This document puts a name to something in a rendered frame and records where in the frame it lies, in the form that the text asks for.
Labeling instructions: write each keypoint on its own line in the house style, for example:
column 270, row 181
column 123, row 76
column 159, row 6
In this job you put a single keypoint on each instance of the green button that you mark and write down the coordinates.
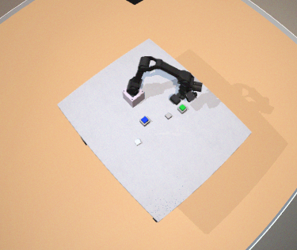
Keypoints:
column 182, row 109

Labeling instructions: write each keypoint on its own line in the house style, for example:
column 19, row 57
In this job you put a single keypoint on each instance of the blue button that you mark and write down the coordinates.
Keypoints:
column 144, row 121

